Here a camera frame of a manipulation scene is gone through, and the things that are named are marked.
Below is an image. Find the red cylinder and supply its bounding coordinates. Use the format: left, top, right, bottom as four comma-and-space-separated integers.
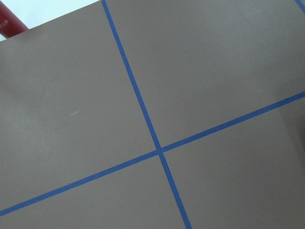
0, 2, 29, 39

